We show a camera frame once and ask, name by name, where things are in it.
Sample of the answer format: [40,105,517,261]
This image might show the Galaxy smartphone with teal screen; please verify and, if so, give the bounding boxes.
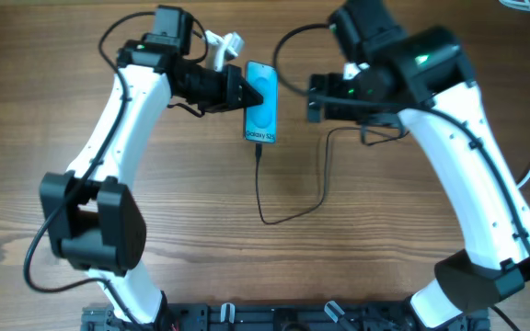
[244,61,278,143]

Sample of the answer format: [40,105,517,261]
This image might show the black USB charging cable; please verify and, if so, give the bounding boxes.
[254,124,409,226]

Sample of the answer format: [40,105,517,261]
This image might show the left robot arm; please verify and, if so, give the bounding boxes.
[38,6,263,330]

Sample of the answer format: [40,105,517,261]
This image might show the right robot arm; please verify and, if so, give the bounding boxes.
[308,1,530,329]

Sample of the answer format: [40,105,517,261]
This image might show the black left camera cable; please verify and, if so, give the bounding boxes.
[22,10,211,331]

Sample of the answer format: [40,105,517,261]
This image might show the black camera cable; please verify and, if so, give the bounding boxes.
[271,22,530,331]
[22,10,211,331]

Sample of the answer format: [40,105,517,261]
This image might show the black right camera cable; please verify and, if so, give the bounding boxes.
[271,22,530,331]

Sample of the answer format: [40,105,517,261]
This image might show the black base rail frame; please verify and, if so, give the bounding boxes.
[80,302,491,331]

